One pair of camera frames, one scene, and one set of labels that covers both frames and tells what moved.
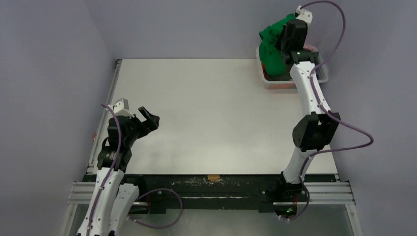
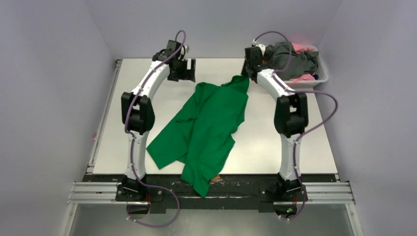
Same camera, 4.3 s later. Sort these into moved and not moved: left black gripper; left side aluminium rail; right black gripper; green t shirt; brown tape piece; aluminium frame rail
Moved: green t shirt; right black gripper; left black gripper
Not moved: left side aluminium rail; brown tape piece; aluminium frame rail
